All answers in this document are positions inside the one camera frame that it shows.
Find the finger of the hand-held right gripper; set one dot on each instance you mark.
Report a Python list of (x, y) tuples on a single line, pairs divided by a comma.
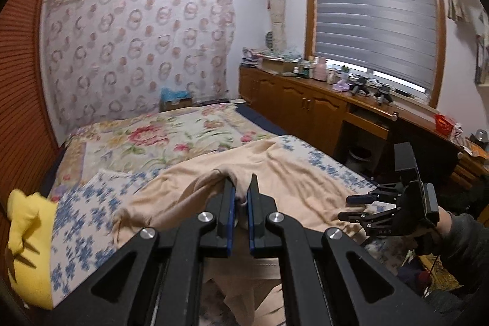
[(361, 199), (355, 216)]

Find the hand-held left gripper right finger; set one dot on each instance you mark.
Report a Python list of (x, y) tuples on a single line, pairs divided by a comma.
[(250, 215)]

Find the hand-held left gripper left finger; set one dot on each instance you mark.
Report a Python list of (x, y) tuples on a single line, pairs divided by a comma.
[(228, 211)]

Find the beige printed t-shirt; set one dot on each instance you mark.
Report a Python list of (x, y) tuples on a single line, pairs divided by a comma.
[(298, 177)]

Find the person's right forearm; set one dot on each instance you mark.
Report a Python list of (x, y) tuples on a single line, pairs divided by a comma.
[(466, 245)]

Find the black trash bin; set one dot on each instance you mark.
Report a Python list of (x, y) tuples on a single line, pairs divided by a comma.
[(359, 158)]

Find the dark patterned cloth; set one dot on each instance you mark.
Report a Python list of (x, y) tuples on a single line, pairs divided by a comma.
[(424, 276)]

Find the red gift box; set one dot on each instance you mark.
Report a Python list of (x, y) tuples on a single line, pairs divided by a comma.
[(445, 123)]

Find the navy blue bed sheet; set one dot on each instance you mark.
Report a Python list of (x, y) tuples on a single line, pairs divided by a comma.
[(263, 121)]

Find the pink floral bedspread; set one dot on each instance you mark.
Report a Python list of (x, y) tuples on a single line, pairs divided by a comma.
[(152, 142)]

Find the wooden sideboard cabinet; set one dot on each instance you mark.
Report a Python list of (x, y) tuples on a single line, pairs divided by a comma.
[(305, 100)]

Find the small cardboard box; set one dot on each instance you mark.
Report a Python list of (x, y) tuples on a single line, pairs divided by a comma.
[(177, 105)]

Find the blue plastic bundle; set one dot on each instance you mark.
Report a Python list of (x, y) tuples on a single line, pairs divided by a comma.
[(175, 95)]

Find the blue floral blanket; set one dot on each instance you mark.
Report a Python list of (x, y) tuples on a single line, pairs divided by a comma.
[(88, 211)]

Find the clutter of small sideboard items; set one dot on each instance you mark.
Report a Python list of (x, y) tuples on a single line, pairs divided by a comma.
[(298, 66)]

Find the grey window blind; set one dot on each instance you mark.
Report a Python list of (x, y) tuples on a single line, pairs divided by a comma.
[(374, 13)]

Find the yellow plush pillow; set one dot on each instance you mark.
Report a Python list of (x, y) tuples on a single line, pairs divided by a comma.
[(30, 234)]

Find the brown slatted wardrobe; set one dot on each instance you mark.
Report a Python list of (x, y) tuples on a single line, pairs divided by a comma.
[(19, 81)]

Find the hanging wall picture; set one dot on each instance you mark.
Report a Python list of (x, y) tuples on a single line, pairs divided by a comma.
[(482, 51)]

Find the wooden window frame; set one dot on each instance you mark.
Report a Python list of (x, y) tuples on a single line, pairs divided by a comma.
[(310, 5)]

